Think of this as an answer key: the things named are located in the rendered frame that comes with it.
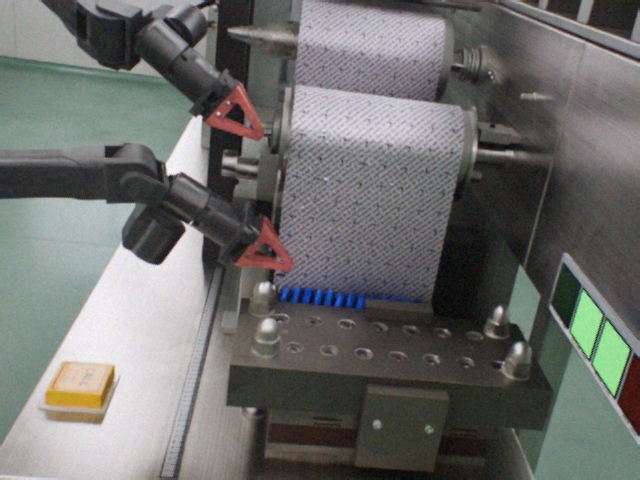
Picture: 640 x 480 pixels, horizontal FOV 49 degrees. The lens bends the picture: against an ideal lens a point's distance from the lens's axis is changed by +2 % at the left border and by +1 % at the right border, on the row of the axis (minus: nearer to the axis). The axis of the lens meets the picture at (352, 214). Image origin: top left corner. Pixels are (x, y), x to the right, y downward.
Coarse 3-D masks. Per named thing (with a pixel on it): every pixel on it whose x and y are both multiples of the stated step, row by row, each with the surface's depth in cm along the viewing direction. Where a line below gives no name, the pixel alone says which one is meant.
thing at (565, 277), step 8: (560, 272) 79; (568, 272) 77; (560, 280) 79; (568, 280) 77; (560, 288) 79; (568, 288) 77; (576, 288) 75; (560, 296) 78; (568, 296) 76; (560, 304) 78; (568, 304) 76; (560, 312) 78; (568, 312) 76; (568, 320) 76
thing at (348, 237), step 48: (288, 192) 96; (336, 192) 96; (384, 192) 97; (288, 240) 98; (336, 240) 99; (384, 240) 99; (432, 240) 100; (336, 288) 102; (384, 288) 102; (432, 288) 103
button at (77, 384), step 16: (64, 368) 94; (80, 368) 95; (96, 368) 95; (112, 368) 96; (64, 384) 91; (80, 384) 92; (96, 384) 92; (48, 400) 90; (64, 400) 91; (80, 400) 91; (96, 400) 91
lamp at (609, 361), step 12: (612, 336) 66; (600, 348) 68; (612, 348) 66; (624, 348) 64; (600, 360) 68; (612, 360) 66; (624, 360) 64; (600, 372) 68; (612, 372) 65; (612, 384) 65
